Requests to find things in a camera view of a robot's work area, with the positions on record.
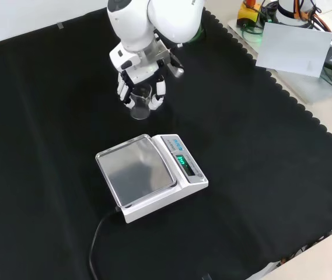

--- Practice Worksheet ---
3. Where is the pale board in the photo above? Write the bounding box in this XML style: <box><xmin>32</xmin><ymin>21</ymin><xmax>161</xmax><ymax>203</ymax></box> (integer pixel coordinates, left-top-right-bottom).
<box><xmin>254</xmin><ymin>22</ymin><xmax>332</xmax><ymax>78</ymax></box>

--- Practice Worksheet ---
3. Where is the black bench cloth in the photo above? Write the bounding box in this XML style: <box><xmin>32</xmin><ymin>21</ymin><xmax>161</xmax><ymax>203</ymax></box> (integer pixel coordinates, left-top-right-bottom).
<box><xmin>0</xmin><ymin>7</ymin><xmax>332</xmax><ymax>280</ymax></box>

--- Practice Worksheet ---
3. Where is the clear glass beaker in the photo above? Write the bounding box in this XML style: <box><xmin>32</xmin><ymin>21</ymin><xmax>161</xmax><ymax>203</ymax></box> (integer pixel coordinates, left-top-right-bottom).
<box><xmin>130</xmin><ymin>83</ymin><xmax>153</xmax><ymax>121</ymax></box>

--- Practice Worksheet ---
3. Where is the grey metal base plate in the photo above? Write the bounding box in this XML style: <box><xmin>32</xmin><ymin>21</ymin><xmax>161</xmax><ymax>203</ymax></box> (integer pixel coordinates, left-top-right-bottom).
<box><xmin>226</xmin><ymin>12</ymin><xmax>332</xmax><ymax>104</ymax></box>

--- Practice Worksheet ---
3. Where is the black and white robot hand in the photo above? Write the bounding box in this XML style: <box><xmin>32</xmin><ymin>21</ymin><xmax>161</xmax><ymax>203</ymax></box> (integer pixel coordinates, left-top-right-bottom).
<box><xmin>109</xmin><ymin>43</ymin><xmax>167</xmax><ymax>111</ymax></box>

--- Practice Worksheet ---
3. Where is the white electronic balance steel pan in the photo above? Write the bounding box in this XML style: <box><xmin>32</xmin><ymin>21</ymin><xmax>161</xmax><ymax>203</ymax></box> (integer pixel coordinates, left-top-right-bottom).
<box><xmin>95</xmin><ymin>134</ymin><xmax>209</xmax><ymax>225</ymax></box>

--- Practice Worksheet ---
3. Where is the green cable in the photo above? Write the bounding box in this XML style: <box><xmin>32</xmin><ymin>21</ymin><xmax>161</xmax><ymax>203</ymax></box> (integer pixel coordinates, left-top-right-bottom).
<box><xmin>240</xmin><ymin>22</ymin><xmax>263</xmax><ymax>37</ymax></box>

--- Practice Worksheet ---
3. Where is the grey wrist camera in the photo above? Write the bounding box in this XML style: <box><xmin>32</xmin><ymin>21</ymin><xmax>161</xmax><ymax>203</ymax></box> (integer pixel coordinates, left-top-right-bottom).
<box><xmin>165</xmin><ymin>48</ymin><xmax>185</xmax><ymax>78</ymax></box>

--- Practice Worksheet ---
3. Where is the yellow stop button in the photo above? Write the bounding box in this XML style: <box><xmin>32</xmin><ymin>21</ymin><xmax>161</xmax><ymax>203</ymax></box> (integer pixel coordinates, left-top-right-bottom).
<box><xmin>238</xmin><ymin>0</ymin><xmax>262</xmax><ymax>25</ymax></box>

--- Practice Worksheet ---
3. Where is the orange cable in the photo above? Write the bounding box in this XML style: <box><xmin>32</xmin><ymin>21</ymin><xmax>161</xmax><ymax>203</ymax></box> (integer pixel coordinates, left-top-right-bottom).
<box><xmin>295</xmin><ymin>0</ymin><xmax>332</xmax><ymax>33</ymax></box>

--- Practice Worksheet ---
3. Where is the black balance power cable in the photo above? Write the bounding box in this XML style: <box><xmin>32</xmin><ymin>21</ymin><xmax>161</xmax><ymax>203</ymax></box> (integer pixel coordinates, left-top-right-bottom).
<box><xmin>88</xmin><ymin>205</ymin><xmax>123</xmax><ymax>280</ymax></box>

